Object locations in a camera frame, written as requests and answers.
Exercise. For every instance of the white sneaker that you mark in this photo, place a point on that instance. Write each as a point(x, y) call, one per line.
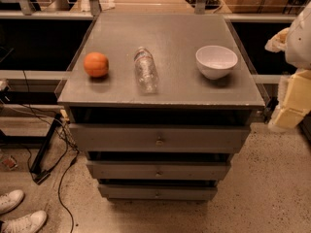
point(10, 200)
point(31, 223)

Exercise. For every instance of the grey top drawer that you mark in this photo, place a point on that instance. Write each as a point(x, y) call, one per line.
point(154, 138)

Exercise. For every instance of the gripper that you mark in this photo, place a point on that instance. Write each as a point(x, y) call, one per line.
point(299, 48)

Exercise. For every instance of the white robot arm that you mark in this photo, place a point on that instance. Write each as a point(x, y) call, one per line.
point(295, 42)

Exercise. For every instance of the grey drawer cabinet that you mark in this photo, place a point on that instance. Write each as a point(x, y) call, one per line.
point(184, 98)

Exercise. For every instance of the grey bottom drawer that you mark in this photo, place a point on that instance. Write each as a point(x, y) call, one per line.
point(140, 192)

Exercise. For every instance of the clear plastic water bottle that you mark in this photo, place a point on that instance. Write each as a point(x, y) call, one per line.
point(145, 71)

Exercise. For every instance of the white ceramic bowl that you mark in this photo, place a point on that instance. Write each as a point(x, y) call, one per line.
point(215, 62)

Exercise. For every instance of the grey drawer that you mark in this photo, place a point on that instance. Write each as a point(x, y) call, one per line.
point(140, 192)
point(193, 171)
point(154, 138)

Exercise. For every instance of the black metal stand leg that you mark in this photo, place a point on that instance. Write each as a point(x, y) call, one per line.
point(42, 175)

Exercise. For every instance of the white sneaker lower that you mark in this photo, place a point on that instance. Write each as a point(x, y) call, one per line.
point(31, 223)

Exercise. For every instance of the white sneaker upper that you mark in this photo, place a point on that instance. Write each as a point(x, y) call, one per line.
point(10, 200)

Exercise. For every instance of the orange ball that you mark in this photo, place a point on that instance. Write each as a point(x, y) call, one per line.
point(96, 64)

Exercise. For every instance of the small red floor object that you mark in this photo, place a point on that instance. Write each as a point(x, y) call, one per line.
point(9, 162)

